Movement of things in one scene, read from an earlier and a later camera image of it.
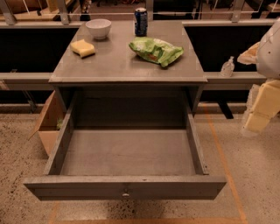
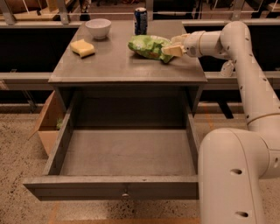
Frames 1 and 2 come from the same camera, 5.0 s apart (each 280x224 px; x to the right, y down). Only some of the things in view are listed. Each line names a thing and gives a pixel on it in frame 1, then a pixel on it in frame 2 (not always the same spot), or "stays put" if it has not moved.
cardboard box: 51,122 stays put
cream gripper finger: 249,56 to 174,51
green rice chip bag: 156,50 stays put
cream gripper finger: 256,122 to 179,38
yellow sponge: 82,48 stays put
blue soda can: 141,22 stays put
